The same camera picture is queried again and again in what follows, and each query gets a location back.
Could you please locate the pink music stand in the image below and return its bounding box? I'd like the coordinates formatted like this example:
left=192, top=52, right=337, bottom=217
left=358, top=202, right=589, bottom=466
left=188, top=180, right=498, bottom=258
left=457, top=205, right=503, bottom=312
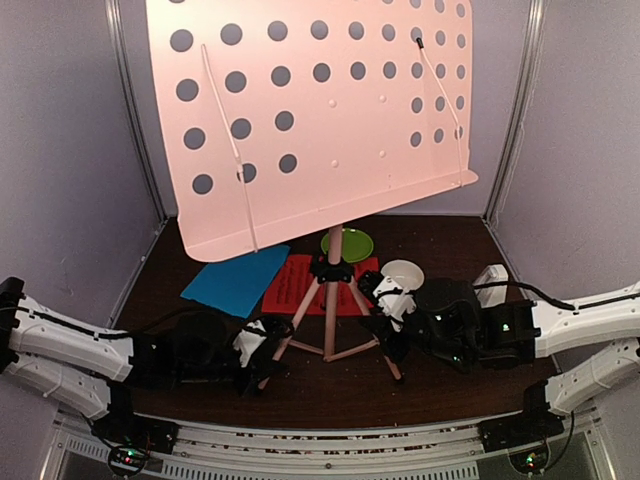
left=144, top=0, right=481, bottom=384

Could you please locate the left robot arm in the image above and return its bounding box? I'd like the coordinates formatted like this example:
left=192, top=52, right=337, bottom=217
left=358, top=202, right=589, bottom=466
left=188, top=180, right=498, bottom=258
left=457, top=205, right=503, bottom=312
left=1, top=277, right=293, bottom=444

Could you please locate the green plate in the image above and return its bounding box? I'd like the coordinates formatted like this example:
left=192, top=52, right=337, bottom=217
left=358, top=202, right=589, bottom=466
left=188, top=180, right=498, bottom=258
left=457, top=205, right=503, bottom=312
left=320, top=226, right=374, bottom=264

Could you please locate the white bowl dark outside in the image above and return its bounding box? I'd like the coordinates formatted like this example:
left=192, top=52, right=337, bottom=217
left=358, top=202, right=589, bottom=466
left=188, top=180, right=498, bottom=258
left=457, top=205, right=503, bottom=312
left=381, top=259, right=425, bottom=290

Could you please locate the blue cloth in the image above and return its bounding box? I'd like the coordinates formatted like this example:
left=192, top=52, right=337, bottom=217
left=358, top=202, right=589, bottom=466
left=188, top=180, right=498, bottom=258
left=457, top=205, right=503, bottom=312
left=181, top=245, right=290, bottom=319

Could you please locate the grey metronome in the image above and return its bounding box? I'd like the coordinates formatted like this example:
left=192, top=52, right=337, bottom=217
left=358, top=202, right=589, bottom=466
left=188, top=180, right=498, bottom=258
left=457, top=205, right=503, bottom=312
left=473, top=264, right=509, bottom=308

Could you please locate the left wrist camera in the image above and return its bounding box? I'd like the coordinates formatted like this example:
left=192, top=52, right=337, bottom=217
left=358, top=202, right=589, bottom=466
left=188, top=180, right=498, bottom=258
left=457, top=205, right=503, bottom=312
left=232, top=320, right=267, bottom=368

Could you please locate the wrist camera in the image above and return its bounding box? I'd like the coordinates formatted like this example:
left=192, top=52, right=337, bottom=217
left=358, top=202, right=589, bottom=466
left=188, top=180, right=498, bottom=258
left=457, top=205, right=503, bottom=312
left=232, top=320, right=267, bottom=368
left=373, top=276, right=416, bottom=332

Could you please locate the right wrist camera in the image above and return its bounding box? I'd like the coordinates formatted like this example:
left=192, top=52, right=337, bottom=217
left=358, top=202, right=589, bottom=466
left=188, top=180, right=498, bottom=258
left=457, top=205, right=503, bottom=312
left=373, top=276, right=416, bottom=332

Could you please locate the aluminium front rail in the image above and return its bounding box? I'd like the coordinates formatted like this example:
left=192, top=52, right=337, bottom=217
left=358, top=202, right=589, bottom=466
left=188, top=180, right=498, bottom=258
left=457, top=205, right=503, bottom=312
left=37, top=403, right=619, bottom=479

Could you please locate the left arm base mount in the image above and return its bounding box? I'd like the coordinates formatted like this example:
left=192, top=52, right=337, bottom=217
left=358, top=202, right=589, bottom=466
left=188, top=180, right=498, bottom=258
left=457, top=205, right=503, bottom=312
left=87, top=415, right=180, bottom=477

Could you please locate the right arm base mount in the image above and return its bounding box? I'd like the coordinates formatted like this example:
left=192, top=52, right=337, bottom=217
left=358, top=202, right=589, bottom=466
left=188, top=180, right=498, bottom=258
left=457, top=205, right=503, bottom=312
left=478, top=412, right=564, bottom=476

